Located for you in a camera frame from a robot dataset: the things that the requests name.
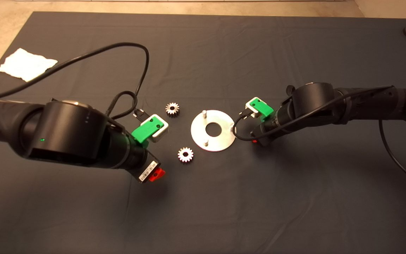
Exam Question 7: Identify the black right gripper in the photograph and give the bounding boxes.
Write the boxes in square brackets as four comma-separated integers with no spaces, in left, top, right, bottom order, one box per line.
[252,120,278,146]

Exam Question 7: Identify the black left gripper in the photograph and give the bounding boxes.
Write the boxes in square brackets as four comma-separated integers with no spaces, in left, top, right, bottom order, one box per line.
[130,151,166,184]

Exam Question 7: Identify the small steel planetary gear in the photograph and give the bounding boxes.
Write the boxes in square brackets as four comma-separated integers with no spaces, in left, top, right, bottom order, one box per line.
[165,102,180,118]
[178,147,194,163]

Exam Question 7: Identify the round metal carrier plate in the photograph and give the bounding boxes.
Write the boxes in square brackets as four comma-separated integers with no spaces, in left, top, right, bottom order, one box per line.
[190,110,237,152]

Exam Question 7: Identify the dark grey tablecloth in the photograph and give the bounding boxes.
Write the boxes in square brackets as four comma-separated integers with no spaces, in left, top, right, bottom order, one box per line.
[0,12,406,254]

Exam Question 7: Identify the white crumpled tissue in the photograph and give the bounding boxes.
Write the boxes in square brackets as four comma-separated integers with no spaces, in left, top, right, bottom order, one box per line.
[0,48,58,82]

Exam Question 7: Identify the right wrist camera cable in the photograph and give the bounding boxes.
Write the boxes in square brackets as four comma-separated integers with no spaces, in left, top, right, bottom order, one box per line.
[232,85,406,189]

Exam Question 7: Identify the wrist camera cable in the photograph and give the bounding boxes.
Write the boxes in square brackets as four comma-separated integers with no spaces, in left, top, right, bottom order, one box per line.
[0,42,150,120]
[232,85,406,189]

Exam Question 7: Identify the right wrist green mount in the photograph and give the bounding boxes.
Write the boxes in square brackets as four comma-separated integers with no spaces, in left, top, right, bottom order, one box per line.
[251,98,275,120]

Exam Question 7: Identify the wrist green mount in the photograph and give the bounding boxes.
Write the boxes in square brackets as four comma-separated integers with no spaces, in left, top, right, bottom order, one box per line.
[251,98,275,120]
[132,117,165,148]

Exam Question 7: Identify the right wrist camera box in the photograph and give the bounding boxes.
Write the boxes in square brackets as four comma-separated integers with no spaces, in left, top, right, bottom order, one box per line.
[245,97,265,119]

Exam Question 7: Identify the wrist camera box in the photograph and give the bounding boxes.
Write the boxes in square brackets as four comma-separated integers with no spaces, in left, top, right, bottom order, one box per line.
[245,97,265,119]
[141,114,170,143]

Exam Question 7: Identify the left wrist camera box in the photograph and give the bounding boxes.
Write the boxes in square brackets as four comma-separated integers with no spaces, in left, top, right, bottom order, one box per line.
[141,114,170,143]

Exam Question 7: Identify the left wrist green mount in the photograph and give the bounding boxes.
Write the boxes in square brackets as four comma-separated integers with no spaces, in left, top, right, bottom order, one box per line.
[132,117,165,148]

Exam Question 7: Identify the left arm braided cable loop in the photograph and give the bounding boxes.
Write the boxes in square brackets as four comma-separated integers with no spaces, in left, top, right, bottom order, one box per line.
[105,91,138,120]

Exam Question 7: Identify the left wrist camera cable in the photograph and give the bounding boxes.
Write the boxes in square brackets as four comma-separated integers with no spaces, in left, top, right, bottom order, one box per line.
[0,42,150,120]

